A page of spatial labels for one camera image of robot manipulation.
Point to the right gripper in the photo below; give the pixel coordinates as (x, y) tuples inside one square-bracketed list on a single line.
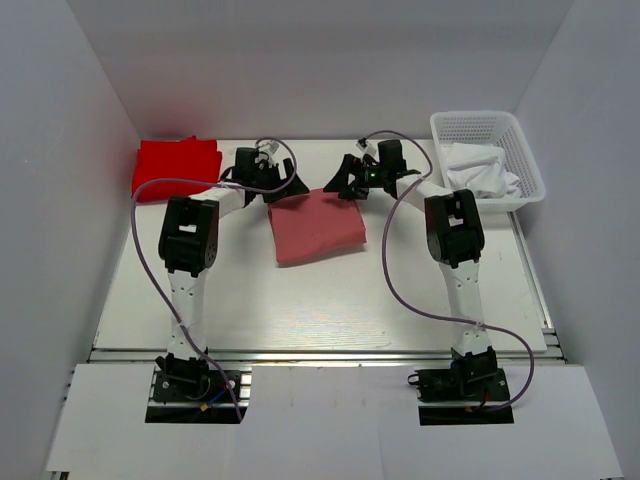
[(340, 181)]

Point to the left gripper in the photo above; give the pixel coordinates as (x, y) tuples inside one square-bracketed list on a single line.
[(296, 188)]

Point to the pink t-shirt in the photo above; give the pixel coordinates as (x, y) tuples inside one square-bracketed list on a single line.
[(313, 225)]

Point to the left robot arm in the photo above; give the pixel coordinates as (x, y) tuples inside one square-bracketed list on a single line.
[(188, 244)]

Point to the folded red t-shirt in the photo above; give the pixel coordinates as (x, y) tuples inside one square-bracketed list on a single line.
[(188, 159)]

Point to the white t-shirt in basket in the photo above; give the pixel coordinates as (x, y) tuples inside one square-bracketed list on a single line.
[(482, 170)]

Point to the white plastic basket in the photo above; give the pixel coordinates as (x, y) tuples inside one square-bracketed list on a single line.
[(496, 129)]

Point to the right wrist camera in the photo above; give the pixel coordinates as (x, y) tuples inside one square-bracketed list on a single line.
[(366, 147)]

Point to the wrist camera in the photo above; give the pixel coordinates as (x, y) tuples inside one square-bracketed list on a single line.
[(366, 147), (268, 147)]

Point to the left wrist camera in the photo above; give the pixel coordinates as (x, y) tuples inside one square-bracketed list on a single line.
[(268, 147)]

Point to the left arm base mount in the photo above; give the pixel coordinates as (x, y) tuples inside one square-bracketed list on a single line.
[(204, 402)]

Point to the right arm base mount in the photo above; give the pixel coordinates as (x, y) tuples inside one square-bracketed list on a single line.
[(443, 401)]

